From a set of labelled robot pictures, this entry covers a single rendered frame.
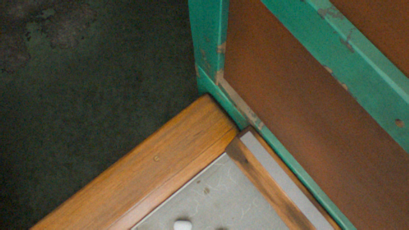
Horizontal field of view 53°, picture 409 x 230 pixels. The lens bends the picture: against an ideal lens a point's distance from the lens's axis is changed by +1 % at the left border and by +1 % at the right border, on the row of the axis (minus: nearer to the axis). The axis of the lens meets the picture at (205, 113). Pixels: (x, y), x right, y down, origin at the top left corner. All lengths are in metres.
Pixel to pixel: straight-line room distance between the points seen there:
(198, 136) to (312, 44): 0.48
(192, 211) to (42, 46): 1.21
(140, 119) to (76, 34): 0.47
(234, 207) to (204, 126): 0.17
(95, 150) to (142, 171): 0.85
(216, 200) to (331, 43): 0.53
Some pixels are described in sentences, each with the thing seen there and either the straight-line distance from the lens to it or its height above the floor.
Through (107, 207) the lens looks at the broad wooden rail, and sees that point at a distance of 0.80.
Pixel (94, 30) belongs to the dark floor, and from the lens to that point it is 1.80.
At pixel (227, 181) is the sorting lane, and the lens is 0.81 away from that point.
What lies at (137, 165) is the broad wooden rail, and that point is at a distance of 0.80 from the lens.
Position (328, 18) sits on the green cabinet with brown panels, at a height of 1.27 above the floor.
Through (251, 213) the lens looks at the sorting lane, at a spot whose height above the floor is 0.74.
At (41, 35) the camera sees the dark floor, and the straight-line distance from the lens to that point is 1.86.
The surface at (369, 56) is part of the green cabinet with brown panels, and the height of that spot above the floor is 1.27.
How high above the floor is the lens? 1.54
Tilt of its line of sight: 75 degrees down
